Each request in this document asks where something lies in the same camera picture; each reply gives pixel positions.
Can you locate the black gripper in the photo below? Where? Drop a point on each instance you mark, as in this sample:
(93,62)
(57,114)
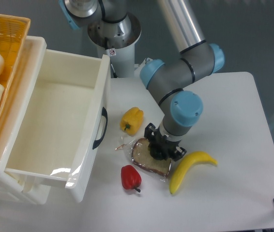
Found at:
(163,140)

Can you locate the dark purple mangosteen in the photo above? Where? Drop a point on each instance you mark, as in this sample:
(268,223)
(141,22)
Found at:
(158,151)

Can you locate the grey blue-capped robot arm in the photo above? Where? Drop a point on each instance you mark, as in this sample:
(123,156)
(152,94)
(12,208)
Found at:
(166,84)

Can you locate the bagged bread slice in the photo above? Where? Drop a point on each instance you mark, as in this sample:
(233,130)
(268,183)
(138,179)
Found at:
(137,152)

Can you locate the yellow banana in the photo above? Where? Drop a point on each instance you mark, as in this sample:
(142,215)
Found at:
(190,160)

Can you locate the yellow bell pepper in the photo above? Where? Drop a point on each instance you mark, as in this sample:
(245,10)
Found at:
(131,121)

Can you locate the red bell pepper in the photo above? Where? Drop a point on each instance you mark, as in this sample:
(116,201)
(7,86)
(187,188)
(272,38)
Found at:
(130,178)

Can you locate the white plastic drawer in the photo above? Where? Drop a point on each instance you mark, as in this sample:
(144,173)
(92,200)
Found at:
(65,122)

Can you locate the white drawer cabinet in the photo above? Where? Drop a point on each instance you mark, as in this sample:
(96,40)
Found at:
(11,183)

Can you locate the orange woven basket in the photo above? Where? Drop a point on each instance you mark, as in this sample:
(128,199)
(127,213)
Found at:
(13,32)

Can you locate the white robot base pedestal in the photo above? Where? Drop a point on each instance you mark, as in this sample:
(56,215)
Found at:
(117,40)

